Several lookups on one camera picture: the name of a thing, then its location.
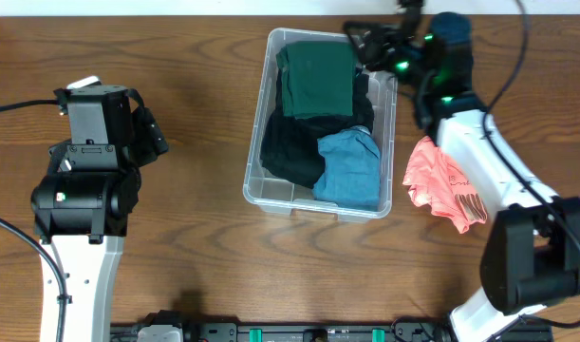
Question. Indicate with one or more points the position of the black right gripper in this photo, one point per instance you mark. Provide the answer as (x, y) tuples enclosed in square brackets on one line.
[(383, 39)]

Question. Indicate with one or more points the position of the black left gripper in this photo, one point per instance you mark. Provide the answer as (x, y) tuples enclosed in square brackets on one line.
[(144, 138)]

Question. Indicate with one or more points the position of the dark green camisole top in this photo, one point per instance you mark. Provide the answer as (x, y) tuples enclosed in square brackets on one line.
[(317, 79)]

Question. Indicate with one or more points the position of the blue cloth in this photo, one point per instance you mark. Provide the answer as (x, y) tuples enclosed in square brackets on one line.
[(351, 177)]

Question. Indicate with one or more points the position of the large black garment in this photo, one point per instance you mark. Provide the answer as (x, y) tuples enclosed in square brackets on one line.
[(289, 148)]

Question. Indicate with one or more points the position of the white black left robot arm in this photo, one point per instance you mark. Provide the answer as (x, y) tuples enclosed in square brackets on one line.
[(82, 204)]

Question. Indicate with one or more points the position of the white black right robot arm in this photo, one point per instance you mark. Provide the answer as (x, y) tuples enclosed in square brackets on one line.
[(532, 257)]

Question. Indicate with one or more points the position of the pink printed shirt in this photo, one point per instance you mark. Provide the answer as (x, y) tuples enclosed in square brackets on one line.
[(433, 178)]

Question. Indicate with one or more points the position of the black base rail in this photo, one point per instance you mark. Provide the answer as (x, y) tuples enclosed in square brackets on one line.
[(167, 326)]

